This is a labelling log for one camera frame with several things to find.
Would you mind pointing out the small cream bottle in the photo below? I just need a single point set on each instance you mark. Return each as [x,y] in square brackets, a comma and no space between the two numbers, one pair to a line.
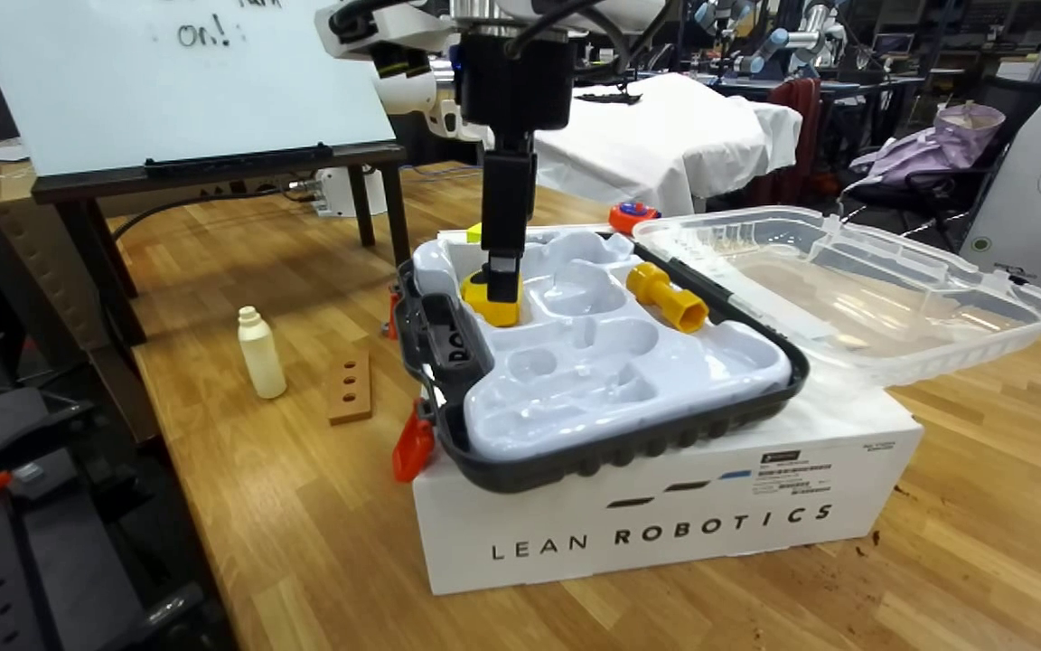
[262,364]

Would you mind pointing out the whiteboard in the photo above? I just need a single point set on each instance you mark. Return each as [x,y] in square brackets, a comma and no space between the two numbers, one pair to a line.
[184,95]

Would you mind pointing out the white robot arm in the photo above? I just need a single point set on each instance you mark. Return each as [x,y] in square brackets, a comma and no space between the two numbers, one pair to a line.
[407,86]

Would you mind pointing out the purple cloth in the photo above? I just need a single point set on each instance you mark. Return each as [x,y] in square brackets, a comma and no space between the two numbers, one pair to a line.
[932,149]

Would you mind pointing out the yellow toy bolt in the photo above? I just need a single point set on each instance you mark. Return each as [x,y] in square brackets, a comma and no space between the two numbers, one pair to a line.
[671,298]

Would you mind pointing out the red case latch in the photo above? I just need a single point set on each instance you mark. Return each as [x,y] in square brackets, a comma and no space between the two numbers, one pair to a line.
[414,452]
[393,318]

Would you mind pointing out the black whiteboard easel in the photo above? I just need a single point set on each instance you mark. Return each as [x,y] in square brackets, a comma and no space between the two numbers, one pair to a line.
[219,166]

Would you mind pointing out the black perforated platform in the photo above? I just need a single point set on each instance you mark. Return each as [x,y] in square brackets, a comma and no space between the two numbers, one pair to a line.
[65,564]

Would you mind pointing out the black toy case white tray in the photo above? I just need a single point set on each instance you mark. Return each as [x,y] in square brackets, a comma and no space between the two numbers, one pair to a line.
[596,364]

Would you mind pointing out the white machine blue logo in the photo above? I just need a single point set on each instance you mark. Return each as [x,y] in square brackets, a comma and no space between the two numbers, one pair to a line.
[1039,230]

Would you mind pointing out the yellow toy block round knob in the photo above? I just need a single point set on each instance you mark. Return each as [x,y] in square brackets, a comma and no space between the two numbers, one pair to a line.
[499,315]

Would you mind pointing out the clear plastic case lid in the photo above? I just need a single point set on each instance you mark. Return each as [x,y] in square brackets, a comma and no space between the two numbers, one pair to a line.
[859,292]

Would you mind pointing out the black chair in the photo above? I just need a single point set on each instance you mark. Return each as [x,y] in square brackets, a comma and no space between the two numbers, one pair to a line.
[1021,111]

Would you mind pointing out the dark red chair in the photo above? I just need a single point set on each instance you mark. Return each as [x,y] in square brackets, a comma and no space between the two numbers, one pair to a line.
[799,121]

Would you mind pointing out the white cloth covered table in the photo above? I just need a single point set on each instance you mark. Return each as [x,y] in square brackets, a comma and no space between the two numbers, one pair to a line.
[678,149]

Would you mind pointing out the white cardboard box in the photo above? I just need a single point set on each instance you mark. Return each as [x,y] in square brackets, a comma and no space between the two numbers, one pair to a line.
[667,520]

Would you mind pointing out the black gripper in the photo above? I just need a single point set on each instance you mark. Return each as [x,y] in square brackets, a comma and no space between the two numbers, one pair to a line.
[516,76]

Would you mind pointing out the red cup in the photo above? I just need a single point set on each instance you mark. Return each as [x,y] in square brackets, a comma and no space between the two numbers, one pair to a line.
[631,218]

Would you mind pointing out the wooden strip three holes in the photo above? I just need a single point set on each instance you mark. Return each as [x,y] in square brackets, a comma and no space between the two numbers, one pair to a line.
[351,388]

